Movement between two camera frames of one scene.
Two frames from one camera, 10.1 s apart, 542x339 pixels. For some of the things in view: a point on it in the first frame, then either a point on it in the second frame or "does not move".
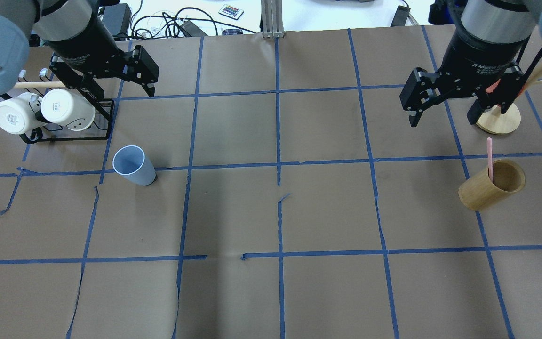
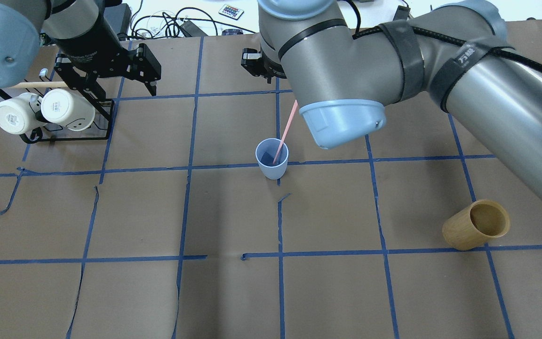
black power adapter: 117,18 does not move
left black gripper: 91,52 does not move
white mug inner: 61,106 does not move
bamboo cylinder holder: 478,192 -> 471,227
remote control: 231,12 does not move
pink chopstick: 489,146 -> 289,125
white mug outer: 17,115 does not move
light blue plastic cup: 130,161 -> 266,151
